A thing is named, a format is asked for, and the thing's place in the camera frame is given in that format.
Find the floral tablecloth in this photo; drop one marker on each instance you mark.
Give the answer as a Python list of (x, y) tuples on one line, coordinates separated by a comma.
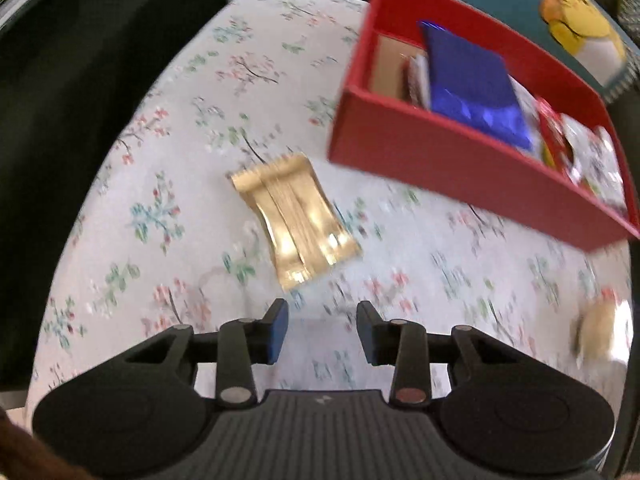
[(165, 252)]

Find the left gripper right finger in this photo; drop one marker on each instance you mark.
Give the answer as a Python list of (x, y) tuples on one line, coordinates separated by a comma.
[(401, 344)]

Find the red printed snack packet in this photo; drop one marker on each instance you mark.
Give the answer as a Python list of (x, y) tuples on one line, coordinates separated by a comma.
[(556, 151)]

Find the steamed cake packet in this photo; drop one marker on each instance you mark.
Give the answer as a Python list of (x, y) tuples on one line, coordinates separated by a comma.
[(603, 333)]

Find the red flat snack packet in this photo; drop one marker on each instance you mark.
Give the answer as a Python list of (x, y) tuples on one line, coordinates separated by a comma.
[(417, 81)]

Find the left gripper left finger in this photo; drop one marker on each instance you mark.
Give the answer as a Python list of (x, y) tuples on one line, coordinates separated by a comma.
[(243, 343)]

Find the blue foil snack packet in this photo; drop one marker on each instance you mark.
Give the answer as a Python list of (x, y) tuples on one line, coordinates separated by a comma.
[(470, 84)]

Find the teal lion sofa cover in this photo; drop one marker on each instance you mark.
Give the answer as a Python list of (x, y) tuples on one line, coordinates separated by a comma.
[(579, 33)]

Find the white red duck snack packet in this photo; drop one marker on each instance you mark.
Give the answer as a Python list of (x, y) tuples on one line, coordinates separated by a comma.
[(595, 166)]

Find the red cardboard box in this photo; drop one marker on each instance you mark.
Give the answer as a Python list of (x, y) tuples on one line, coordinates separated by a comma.
[(392, 138)]

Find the gold foil snack packet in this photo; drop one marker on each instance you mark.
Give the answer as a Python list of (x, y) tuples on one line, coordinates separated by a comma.
[(306, 237)]

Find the white green snack packet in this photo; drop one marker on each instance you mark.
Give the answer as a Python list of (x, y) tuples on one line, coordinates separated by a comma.
[(528, 105)]

